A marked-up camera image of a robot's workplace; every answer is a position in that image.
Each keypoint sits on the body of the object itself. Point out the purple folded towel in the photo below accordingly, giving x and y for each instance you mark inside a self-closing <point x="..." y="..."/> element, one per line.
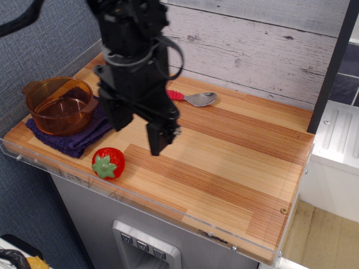
<point x="74" y="145"/>

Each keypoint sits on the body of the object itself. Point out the silver dispenser panel with buttons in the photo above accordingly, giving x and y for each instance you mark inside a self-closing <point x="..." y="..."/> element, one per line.
<point x="142" y="250"/>

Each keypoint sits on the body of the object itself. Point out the red toy strawberry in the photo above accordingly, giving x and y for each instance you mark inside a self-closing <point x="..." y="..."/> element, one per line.
<point x="108" y="163"/>

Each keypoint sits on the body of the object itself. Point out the clear acrylic table guard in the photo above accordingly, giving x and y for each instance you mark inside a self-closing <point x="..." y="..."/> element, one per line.
<point x="232" y="174"/>

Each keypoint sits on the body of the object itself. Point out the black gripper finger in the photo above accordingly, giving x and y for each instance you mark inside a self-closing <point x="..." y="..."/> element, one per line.
<point x="160" y="135"/>
<point x="118" y="113"/>

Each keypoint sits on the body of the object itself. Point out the amber glass pot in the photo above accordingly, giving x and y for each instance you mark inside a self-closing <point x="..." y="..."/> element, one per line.
<point x="60" y="106"/>

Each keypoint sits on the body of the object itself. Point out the yellow object bottom left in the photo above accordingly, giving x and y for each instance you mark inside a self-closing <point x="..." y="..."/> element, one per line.
<point x="37" y="263"/>

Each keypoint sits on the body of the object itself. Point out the dark grey right post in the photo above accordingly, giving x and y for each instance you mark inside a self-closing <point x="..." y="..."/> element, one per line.
<point x="334" y="65"/>

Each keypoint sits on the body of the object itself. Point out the white appliance at right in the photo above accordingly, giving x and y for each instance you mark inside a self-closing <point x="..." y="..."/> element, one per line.
<point x="330" y="181"/>

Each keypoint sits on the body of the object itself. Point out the grey cabinet under table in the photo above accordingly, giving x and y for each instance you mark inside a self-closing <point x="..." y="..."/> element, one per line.
<point x="93" y="213"/>

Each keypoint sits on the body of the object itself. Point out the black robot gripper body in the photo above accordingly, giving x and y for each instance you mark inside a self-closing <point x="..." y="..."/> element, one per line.
<point x="140" y="83"/>

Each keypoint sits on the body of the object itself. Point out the red handled metal spoon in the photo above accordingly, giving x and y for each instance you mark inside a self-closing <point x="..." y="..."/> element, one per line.
<point x="197" y="100"/>

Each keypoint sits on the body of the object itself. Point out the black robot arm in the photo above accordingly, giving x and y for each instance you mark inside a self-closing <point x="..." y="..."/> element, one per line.
<point x="130" y="28"/>

